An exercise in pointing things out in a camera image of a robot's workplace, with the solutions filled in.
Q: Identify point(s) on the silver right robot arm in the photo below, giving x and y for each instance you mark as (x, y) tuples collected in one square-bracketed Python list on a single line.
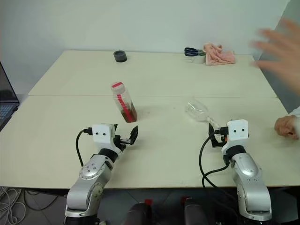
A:
[(246, 169)]

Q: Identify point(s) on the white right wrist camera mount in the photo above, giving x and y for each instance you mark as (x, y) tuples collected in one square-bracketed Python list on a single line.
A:
[(237, 130)]

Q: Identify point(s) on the dark rounded shape red top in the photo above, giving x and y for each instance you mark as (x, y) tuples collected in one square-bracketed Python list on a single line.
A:
[(139, 212), (194, 211)]

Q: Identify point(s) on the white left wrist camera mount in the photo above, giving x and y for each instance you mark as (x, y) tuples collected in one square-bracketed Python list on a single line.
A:
[(103, 133)]

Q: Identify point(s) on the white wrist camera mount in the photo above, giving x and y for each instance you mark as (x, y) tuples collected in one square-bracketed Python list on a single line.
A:
[(237, 130), (103, 133)]

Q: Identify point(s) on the clear bottle with red tape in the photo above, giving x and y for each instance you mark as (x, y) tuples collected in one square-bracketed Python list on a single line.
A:
[(124, 105)]

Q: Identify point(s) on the white tape roll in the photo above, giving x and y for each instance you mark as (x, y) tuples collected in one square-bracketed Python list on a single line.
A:
[(198, 60)]

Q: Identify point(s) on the person's right hand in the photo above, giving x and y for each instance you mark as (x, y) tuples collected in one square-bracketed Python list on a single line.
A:
[(281, 61)]

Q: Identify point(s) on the clear plastic cup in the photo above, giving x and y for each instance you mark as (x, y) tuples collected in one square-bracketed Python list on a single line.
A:
[(197, 112)]

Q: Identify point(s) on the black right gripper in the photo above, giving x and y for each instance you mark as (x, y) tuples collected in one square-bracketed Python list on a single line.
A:
[(221, 136)]

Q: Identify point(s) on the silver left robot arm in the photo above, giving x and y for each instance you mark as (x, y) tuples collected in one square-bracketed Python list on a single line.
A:
[(93, 169)]

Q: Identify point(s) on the pink crumpled cloth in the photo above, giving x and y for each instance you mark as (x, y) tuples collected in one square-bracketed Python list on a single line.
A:
[(219, 56)]

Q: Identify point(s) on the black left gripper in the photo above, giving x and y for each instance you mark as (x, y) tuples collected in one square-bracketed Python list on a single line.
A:
[(120, 143)]

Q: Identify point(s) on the person's left hand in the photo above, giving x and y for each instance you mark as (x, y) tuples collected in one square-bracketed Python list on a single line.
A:
[(287, 127)]

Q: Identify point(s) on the dark laptop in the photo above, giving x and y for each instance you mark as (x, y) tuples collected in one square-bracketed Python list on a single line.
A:
[(5, 98)]

